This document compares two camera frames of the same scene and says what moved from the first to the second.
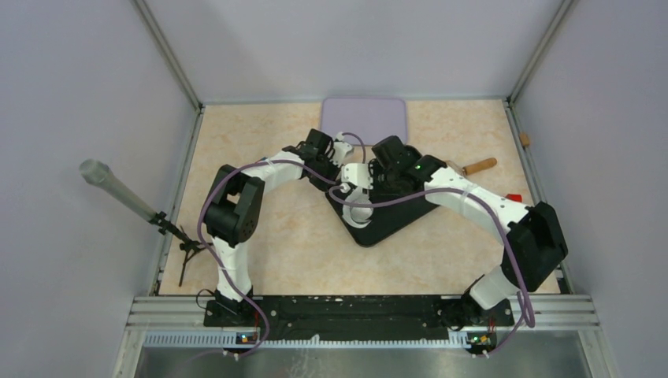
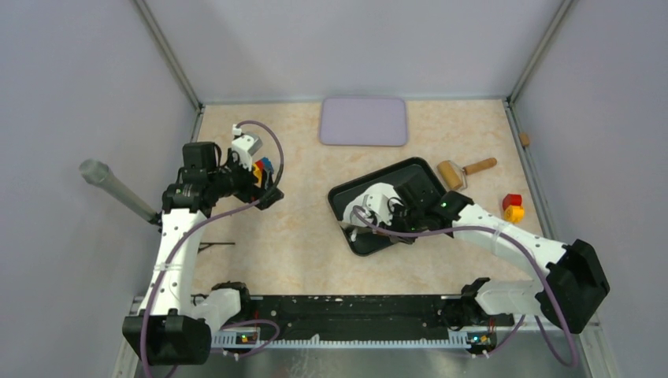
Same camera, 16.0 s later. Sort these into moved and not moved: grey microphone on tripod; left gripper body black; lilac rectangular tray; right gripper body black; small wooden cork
Moved: left gripper body black; right gripper body black
Not moved: lilac rectangular tray; grey microphone on tripod; small wooden cork
